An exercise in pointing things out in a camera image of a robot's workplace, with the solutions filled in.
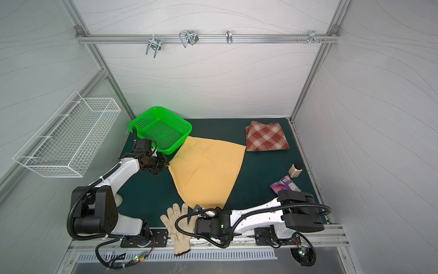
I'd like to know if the yellow tan skirt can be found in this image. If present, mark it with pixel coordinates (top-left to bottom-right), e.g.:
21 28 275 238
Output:
169 137 246 209

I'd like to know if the red plaid skirt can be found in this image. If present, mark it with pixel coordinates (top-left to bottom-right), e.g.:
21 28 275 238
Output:
245 121 290 152

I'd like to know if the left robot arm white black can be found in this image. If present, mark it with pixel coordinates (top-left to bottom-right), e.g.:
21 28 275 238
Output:
66 127 169 241

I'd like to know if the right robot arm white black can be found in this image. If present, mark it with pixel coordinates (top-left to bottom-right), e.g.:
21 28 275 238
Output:
175 190 332 248

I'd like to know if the green plastic basket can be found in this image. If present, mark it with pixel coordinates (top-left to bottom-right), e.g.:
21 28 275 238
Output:
128 107 193 155

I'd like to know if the white knit work glove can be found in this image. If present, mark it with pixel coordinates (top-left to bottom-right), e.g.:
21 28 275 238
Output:
160 203 199 257

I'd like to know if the small beige bottle left side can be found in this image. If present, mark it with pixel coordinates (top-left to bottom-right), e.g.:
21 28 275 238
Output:
114 194 123 207

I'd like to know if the purple snack packet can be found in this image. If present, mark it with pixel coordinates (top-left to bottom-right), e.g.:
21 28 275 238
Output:
270 176 301 195

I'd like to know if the small beige bottle black cap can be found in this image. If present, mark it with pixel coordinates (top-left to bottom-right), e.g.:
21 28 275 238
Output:
288 162 304 178

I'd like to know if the metal u-bolt hook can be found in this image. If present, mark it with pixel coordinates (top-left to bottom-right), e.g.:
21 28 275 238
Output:
179 30 199 48
146 37 162 58

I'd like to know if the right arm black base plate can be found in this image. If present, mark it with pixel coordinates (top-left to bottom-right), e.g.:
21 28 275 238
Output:
254 225 301 248

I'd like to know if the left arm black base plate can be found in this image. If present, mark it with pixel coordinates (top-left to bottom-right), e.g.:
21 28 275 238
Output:
120 228 168 248

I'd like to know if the white wire basket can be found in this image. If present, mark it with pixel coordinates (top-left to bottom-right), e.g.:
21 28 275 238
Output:
13 91 121 178

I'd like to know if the right base cable bundle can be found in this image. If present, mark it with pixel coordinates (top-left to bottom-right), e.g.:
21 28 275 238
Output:
290 232 318 267

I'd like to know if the base cable bundle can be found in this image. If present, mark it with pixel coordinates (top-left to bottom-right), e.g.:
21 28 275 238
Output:
95 236 157 270
290 232 318 267

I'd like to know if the left base cable bundle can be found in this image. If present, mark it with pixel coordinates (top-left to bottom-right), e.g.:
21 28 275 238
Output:
95 236 157 270

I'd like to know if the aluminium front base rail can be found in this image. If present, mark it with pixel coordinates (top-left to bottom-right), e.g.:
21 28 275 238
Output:
67 224 351 252

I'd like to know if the aluminium cross rail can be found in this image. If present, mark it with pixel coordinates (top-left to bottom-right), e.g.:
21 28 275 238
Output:
76 33 341 45

